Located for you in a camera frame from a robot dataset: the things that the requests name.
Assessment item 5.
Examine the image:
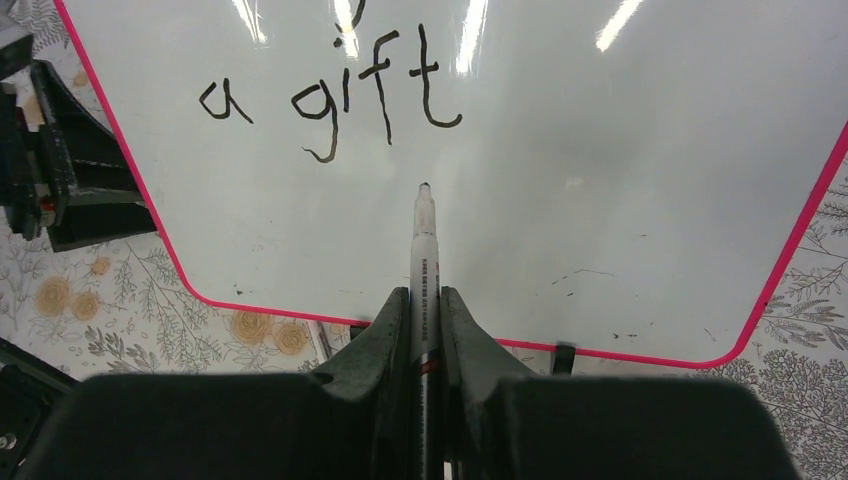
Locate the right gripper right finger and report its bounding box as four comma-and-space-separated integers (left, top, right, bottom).
440, 287, 799, 479

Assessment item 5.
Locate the black cap marker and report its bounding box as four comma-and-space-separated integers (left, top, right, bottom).
409, 182, 444, 479

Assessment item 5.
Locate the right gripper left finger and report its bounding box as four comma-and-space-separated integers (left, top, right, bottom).
20, 287, 409, 479

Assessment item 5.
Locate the floral patterned mat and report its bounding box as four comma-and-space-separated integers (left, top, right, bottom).
1, 1, 847, 479

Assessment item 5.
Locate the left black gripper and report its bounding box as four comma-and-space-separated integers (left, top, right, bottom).
1, 33, 156, 252

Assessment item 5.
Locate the pink framed whiteboard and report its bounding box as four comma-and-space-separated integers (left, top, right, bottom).
56, 1, 847, 367

